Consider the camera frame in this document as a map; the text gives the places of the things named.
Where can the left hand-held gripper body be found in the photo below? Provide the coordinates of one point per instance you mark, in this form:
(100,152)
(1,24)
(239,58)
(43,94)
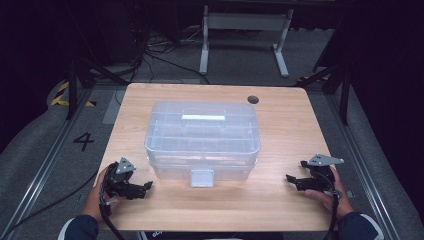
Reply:
(124,165)

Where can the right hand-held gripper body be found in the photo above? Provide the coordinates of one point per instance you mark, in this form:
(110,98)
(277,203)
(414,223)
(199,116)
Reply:
(321,173)

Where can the clear plastic storage box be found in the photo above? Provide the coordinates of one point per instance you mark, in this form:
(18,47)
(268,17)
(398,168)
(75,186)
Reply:
(203,140)

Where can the person's right hand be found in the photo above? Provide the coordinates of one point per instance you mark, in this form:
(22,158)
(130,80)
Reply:
(340,196)

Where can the person's left hand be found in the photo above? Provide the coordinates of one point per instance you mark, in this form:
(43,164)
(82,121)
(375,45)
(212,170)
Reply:
(93,200)

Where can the black metal stand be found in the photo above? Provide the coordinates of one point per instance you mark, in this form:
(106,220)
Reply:
(343,93)

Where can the black table grommet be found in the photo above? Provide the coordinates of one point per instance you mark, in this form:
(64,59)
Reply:
(253,99)

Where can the yellow black floor tape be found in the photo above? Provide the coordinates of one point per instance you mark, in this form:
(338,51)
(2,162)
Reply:
(60,98)

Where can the black tripod stand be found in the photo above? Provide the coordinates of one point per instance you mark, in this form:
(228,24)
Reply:
(71,86)

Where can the metal floor rail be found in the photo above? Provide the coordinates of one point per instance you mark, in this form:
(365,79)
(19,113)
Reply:
(43,166)
(363,166)

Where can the white metal desk frame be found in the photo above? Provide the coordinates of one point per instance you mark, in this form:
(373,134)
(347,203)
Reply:
(246,21)

